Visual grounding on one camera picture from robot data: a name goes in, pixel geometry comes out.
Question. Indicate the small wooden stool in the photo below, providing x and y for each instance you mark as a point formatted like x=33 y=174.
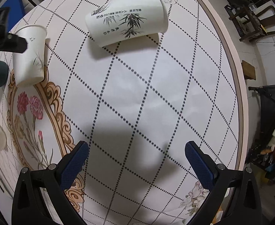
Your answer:
x=248 y=71

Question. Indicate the floral patterned tablecloth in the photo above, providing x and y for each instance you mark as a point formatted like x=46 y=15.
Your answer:
x=136 y=103

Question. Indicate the dark wooden chair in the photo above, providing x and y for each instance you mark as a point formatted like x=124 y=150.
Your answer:
x=263 y=22

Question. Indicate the lying white bamboo paper cup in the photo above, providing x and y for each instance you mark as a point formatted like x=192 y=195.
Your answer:
x=121 y=20

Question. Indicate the white paper cup bamboo print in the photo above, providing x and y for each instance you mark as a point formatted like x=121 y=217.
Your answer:
x=28 y=66

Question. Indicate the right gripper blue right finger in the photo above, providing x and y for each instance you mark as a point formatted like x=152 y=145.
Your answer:
x=202 y=164

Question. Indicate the black stroller frame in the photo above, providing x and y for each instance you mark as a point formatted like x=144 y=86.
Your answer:
x=267 y=97

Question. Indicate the blue folded mat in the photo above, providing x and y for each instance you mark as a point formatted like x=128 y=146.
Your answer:
x=16 y=12

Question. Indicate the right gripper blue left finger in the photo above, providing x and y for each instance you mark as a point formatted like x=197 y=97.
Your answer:
x=73 y=162

